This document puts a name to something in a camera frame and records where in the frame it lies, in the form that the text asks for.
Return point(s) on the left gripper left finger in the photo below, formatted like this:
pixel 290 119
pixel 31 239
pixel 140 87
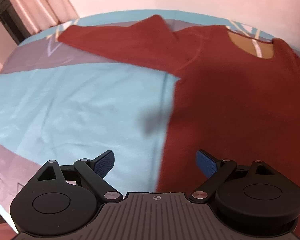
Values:
pixel 92 173

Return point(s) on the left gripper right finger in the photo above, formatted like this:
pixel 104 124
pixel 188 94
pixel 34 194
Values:
pixel 216 171

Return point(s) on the dark red knit sweater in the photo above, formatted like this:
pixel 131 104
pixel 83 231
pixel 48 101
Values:
pixel 227 100

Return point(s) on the blue grey patterned bedsheet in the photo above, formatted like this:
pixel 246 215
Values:
pixel 59 103

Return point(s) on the pink curtain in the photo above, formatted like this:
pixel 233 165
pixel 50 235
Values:
pixel 38 15

